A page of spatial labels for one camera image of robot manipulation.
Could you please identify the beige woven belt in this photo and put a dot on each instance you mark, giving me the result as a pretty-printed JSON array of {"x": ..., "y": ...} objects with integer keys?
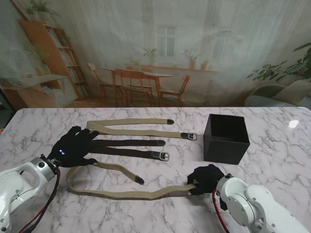
[
  {"x": 121, "y": 194},
  {"x": 126, "y": 132}
]

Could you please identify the black belt storage box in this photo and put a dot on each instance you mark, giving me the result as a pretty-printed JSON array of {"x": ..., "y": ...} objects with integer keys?
[{"x": 226, "y": 150}]

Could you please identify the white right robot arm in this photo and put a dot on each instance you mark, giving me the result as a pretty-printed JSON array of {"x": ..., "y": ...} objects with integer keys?
[{"x": 255, "y": 201}]

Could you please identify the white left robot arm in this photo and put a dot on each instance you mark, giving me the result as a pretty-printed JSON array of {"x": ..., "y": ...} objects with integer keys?
[{"x": 14, "y": 184}]

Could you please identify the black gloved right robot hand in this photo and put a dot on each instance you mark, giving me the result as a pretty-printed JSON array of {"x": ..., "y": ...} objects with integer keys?
[{"x": 206, "y": 179}]

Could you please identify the printed room backdrop cloth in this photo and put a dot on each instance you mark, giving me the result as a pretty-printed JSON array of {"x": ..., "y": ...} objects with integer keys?
[{"x": 155, "y": 48}]

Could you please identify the dark brown woven belt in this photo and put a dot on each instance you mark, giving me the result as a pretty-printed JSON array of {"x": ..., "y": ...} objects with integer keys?
[{"x": 126, "y": 142}]

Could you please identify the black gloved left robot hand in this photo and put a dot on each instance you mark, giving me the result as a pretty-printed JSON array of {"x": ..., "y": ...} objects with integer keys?
[{"x": 70, "y": 150}]

